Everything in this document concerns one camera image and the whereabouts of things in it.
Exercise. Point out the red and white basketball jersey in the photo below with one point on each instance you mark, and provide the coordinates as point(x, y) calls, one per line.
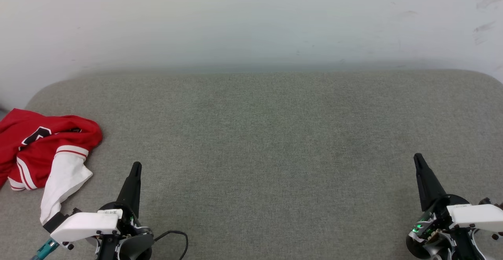
point(39, 153)

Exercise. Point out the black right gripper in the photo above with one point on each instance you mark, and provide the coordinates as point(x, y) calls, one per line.
point(436, 228)

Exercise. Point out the grey fabric sofa cushion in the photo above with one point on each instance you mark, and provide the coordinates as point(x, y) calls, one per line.
point(251, 153)

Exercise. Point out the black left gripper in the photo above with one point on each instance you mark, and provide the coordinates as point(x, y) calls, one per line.
point(126, 230)

